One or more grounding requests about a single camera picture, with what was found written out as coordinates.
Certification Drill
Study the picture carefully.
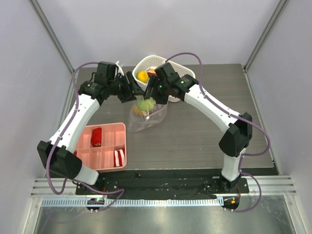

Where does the red plush fake food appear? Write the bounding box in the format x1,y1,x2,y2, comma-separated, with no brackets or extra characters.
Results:
90,127,102,147

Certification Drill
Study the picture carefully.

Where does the white perforated plastic basket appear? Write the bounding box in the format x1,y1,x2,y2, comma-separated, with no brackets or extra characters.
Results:
132,55,199,102

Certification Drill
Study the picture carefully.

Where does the slotted grey cable duct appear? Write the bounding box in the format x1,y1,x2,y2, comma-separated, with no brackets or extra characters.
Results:
41,197,224,208

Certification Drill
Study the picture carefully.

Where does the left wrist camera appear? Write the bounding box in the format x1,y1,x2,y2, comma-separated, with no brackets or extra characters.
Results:
94,61,117,84

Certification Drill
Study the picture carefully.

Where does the aluminium corner post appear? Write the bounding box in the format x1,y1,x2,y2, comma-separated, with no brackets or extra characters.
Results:
243,0,290,73
29,0,74,73

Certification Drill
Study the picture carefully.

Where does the left aluminium corner post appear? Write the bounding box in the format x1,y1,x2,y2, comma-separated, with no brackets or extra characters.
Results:
29,0,74,73

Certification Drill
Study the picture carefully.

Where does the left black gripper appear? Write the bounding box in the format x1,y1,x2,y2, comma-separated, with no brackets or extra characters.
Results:
108,72,146,103

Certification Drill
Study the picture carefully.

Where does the green fake lettuce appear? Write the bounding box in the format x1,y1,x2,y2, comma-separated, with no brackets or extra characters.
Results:
136,98,156,112

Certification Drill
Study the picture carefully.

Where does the orange fake fruit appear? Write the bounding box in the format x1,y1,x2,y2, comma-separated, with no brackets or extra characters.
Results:
133,105,142,116

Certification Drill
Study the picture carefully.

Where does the pink divided organizer tray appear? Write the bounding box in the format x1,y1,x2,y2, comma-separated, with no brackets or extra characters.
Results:
75,122,127,173

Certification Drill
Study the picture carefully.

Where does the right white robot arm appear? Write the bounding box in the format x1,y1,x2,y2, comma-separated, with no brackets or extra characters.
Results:
145,62,252,193

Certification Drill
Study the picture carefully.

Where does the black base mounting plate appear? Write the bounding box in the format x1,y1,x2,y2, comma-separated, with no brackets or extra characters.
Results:
91,176,250,197

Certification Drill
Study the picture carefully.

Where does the aluminium front rail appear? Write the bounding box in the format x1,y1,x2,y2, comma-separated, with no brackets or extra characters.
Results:
30,175,297,197

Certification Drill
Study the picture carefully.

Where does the clear pink zip top bag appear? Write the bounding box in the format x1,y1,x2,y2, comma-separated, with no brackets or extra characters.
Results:
127,96,168,133

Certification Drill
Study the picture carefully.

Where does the right aluminium corner post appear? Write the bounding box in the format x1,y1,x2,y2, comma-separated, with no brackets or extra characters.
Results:
243,0,290,73

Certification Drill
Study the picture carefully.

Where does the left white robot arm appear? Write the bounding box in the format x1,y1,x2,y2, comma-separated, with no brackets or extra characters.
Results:
37,72,144,195

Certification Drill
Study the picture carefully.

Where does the red white striped fake food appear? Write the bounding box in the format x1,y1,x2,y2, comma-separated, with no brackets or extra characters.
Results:
114,149,126,167

